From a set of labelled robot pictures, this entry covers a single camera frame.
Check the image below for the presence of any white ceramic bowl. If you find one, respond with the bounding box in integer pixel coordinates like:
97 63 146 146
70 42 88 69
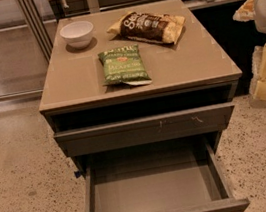
60 20 94 50

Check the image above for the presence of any green jalapeno chip bag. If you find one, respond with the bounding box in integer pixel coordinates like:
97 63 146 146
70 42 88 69
98 45 152 86

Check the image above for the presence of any grey drawer cabinet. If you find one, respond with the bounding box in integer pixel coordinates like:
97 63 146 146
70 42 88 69
39 0 241 172

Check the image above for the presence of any brown chip bag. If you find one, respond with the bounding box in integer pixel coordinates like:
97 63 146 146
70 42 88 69
107 11 186 44

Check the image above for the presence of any closed top drawer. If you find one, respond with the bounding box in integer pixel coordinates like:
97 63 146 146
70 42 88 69
54 103 234 157

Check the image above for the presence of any open middle drawer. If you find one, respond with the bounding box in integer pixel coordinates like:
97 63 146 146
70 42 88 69
61 134 252 212

